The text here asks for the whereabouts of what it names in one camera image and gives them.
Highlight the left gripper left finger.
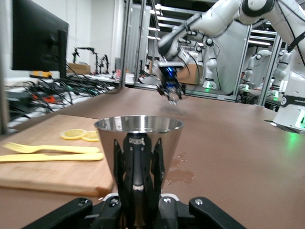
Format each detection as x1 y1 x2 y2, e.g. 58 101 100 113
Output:
23 193 122 229

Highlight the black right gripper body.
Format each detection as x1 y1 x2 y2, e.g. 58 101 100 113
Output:
162 67 183 89

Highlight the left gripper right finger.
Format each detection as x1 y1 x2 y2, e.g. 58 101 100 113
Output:
159 194 246 229

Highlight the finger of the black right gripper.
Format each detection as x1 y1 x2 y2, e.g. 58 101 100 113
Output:
176 83 186 99
156 83 171 101

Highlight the steel double jigger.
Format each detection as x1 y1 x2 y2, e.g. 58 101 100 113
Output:
94 115 184 229

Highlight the large cardboard box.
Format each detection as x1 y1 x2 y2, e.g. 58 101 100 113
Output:
177 63 203 85

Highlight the liquid spill puddle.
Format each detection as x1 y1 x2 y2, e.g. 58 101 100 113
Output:
165 154 196 186

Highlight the wooden cutting board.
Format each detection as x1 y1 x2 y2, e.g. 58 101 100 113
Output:
0 114 115 198

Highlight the brown table cover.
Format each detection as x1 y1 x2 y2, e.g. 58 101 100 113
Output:
0 87 305 229

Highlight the yellow plastic knife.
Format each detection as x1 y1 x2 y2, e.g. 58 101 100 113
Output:
0 152 105 163

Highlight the yellow plastic fork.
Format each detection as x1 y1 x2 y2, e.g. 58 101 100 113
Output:
1 142 101 154

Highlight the lemon slice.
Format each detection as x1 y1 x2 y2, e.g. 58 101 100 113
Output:
81 130 100 142
60 128 88 141

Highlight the small cardboard box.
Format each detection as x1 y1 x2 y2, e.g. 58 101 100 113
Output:
66 62 92 74

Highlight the yellow tool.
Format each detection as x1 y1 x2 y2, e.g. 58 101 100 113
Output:
30 71 53 79

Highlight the black monitor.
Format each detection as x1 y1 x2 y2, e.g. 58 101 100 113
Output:
11 0 70 78

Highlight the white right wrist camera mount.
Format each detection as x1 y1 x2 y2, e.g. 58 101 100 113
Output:
159 60 185 70

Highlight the aluminium frame post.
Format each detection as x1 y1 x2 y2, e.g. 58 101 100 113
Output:
120 0 134 88

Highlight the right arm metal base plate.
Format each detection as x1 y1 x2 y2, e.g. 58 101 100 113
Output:
264 119 305 135

